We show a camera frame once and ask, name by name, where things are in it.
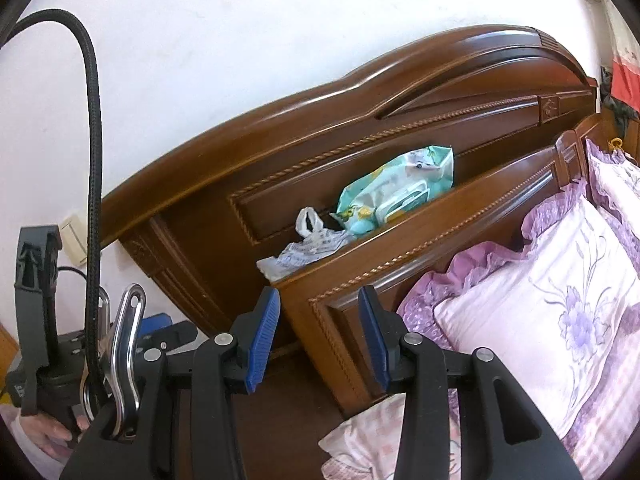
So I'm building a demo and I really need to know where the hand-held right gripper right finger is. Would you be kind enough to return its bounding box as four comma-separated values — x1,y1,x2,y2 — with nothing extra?
357,285,583,480

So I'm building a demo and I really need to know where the orange wooden wardrobe door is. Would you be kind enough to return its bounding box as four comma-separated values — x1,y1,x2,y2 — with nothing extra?
0,320,22,376

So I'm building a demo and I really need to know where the small printed plastic bag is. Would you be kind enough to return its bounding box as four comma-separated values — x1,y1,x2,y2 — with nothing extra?
256,206,357,283

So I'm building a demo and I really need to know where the dark wooden nightstand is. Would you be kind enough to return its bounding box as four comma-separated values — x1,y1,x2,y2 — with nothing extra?
172,345,396,480

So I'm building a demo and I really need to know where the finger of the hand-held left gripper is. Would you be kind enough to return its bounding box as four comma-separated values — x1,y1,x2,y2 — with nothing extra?
137,312,198,356

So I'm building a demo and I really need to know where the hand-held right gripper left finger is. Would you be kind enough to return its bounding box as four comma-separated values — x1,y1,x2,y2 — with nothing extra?
60,287,281,480

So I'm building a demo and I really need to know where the red cloth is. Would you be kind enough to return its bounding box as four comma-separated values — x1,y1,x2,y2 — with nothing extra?
611,52,640,111

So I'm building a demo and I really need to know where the floral curtain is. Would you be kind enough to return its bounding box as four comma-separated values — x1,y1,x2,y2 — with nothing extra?
582,0,640,66

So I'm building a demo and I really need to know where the metal spring clip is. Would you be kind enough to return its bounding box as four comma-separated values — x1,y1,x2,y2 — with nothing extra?
80,284,147,441

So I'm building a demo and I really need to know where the beige light switch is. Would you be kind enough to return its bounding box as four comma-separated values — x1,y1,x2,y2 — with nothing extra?
59,212,88,267

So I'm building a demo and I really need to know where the black braided cable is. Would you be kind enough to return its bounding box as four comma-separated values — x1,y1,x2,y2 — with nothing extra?
0,9,103,411

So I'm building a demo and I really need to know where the dark cloth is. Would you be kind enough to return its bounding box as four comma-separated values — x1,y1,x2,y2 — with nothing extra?
599,65,640,131

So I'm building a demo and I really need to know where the wooden bed headboard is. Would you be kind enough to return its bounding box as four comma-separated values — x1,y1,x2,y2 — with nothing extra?
102,24,608,416

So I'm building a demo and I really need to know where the pink patterned blanket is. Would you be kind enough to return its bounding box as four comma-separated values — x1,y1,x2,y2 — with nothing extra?
319,392,463,480

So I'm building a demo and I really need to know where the purple striped bed sheet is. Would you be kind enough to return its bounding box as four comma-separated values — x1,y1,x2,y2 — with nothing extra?
570,340,640,478

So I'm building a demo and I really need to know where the teal wet wipes pack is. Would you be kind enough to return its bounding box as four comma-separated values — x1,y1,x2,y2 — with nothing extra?
336,145,455,238

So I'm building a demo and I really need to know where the lilac floral frilled pillow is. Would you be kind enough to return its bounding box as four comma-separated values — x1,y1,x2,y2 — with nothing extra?
397,182,640,453
585,137,640,241

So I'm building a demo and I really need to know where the person's left hand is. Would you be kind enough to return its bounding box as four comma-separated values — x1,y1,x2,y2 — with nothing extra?
24,409,80,460

